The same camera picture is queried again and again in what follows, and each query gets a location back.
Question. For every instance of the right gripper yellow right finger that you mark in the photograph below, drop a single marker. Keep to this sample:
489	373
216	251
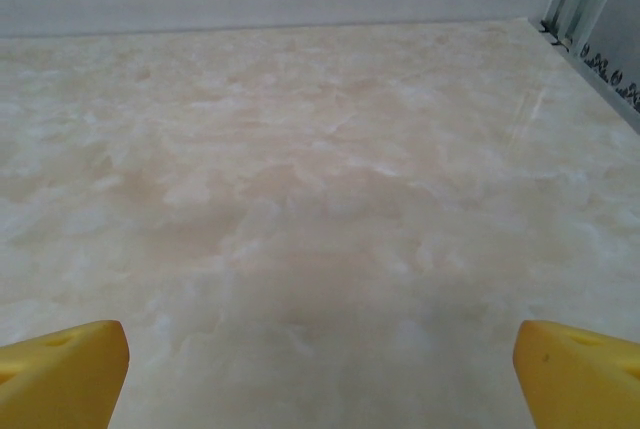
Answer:
585	389

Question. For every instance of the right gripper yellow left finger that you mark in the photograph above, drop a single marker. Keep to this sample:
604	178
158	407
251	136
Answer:
60	384

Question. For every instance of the aluminium frame cross beam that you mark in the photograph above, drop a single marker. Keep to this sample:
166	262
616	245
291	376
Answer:
250	25

